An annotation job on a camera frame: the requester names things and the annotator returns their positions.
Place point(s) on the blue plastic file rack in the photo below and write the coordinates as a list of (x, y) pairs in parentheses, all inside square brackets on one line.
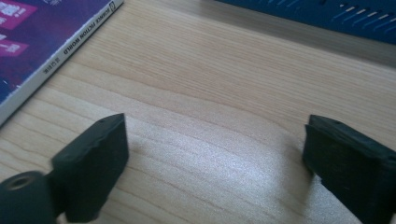
[(311, 12)]

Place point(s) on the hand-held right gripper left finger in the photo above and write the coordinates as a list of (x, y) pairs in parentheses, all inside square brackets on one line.
[(93, 161)]

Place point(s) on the purple paperback book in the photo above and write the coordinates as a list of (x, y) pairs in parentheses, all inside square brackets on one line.
[(46, 34)]

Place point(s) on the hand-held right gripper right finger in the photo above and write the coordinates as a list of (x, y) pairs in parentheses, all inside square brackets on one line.
[(351, 161)]

